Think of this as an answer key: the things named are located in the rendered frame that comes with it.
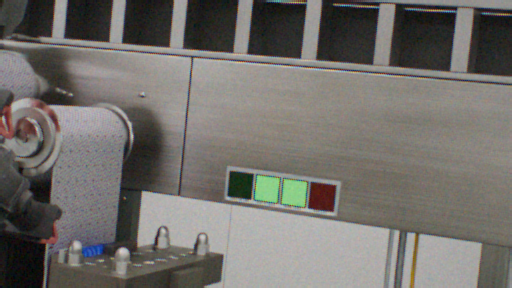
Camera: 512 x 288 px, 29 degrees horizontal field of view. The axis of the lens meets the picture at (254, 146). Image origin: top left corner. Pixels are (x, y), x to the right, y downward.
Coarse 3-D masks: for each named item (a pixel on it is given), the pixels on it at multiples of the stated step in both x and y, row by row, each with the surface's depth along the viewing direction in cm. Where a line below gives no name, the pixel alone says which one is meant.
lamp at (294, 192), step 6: (288, 180) 198; (294, 180) 197; (288, 186) 198; (294, 186) 197; (300, 186) 197; (306, 186) 196; (282, 192) 198; (288, 192) 198; (294, 192) 197; (300, 192) 197; (282, 198) 198; (288, 198) 198; (294, 198) 197; (300, 198) 197; (294, 204) 197; (300, 204) 197
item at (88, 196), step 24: (72, 168) 188; (96, 168) 195; (120, 168) 204; (72, 192) 189; (96, 192) 196; (72, 216) 190; (96, 216) 197; (72, 240) 191; (96, 240) 199; (48, 264) 184
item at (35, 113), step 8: (16, 112) 185; (24, 112) 184; (32, 112) 183; (40, 112) 183; (40, 120) 183; (48, 120) 182; (48, 128) 182; (48, 136) 182; (48, 144) 182; (40, 152) 183; (48, 152) 182; (24, 160) 184; (32, 160) 183; (40, 160) 183
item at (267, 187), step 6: (258, 180) 201; (264, 180) 200; (270, 180) 200; (276, 180) 199; (258, 186) 201; (264, 186) 200; (270, 186) 200; (276, 186) 199; (258, 192) 201; (264, 192) 200; (270, 192) 200; (276, 192) 199; (258, 198) 201; (264, 198) 200; (270, 198) 200; (276, 198) 199
